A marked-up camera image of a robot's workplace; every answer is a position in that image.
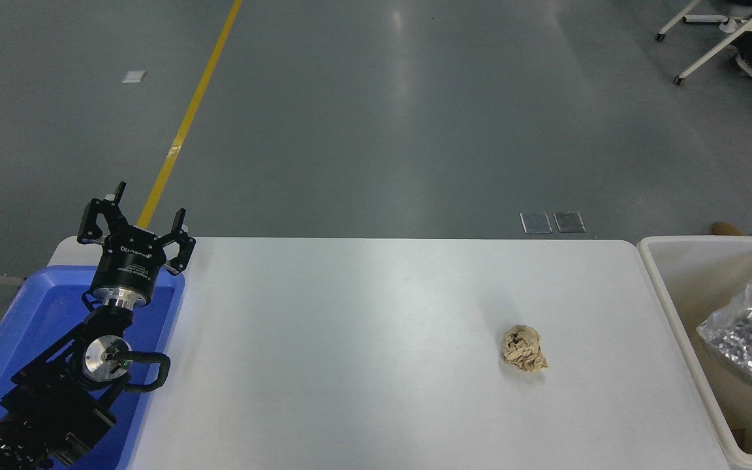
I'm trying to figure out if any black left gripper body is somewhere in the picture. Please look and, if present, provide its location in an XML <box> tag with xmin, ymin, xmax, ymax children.
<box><xmin>91</xmin><ymin>228</ymin><xmax>167</xmax><ymax>296</ymax></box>

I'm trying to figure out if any blue plastic tray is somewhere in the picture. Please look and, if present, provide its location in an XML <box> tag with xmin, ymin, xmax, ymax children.
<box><xmin>0</xmin><ymin>264</ymin><xmax>186</xmax><ymax>470</ymax></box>

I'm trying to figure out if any crumpled tan paper ball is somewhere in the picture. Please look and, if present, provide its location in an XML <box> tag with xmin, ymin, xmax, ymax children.
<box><xmin>502</xmin><ymin>325</ymin><xmax>549</xmax><ymax>374</ymax></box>

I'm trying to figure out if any clear floor plate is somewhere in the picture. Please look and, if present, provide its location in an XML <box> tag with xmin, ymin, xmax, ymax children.
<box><xmin>553</xmin><ymin>211</ymin><xmax>587</xmax><ymax>234</ymax></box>
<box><xmin>520</xmin><ymin>211</ymin><xmax>554</xmax><ymax>234</ymax></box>

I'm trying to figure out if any white frame chair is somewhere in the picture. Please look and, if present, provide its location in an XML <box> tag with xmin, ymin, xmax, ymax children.
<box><xmin>655</xmin><ymin>0</ymin><xmax>752</xmax><ymax>92</ymax></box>

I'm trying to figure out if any large pale plastic bin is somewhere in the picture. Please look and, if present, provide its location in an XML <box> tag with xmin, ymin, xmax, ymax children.
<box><xmin>636</xmin><ymin>235</ymin><xmax>752</xmax><ymax>470</ymax></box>

